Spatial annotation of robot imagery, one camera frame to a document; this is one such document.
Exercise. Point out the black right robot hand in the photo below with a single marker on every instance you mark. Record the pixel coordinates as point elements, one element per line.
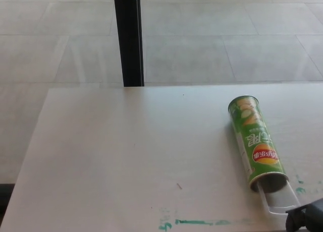
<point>306,217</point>

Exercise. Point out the clear plastic chips tray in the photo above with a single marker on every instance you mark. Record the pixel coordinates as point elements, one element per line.
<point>278,200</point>

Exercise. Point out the green Lay's chips can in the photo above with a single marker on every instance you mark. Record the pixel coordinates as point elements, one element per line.
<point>255,137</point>

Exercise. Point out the black vertical window frame post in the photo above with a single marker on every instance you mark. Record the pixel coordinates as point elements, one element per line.
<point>128,37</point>

